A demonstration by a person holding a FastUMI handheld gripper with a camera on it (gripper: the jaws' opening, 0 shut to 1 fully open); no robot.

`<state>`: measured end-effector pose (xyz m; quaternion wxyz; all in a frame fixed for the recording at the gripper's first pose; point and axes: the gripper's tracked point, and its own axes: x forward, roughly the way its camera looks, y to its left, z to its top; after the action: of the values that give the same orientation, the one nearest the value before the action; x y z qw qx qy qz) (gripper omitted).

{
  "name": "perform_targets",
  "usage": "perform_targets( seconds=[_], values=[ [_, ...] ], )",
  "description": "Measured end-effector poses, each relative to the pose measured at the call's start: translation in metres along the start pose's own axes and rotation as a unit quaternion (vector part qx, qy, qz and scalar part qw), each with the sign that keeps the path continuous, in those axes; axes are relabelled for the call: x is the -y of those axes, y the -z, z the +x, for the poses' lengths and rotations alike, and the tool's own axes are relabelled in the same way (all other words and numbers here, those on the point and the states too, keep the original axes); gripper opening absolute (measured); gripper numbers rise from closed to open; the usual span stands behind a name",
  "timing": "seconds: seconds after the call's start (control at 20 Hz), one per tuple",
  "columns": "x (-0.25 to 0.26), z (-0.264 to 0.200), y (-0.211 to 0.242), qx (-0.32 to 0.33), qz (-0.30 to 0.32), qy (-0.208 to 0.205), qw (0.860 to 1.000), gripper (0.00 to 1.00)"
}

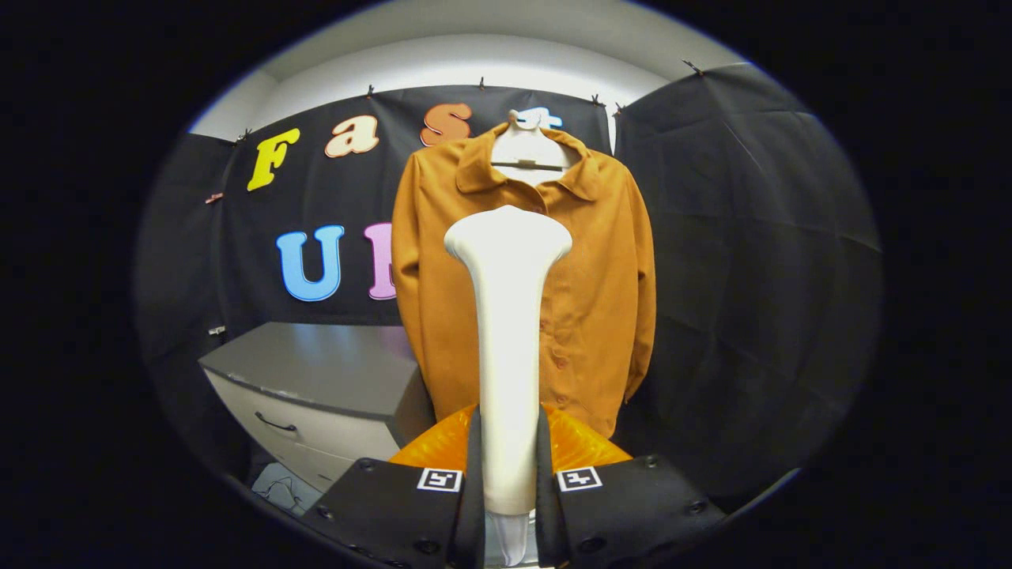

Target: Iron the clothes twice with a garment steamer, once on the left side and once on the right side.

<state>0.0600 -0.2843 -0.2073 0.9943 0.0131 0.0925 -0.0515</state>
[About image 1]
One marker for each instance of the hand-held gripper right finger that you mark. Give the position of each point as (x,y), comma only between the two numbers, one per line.
(624,514)

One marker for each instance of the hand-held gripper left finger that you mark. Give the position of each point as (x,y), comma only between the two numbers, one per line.
(395,514)

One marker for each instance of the orange button shirt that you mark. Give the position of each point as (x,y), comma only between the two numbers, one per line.
(601,300)

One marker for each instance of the white garment form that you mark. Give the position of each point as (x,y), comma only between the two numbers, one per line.
(526,150)

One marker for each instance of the pale crumpled cloth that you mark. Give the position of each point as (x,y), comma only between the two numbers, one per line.
(285,486)

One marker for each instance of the grey drawer cabinet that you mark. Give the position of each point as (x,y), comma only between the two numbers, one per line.
(316,363)

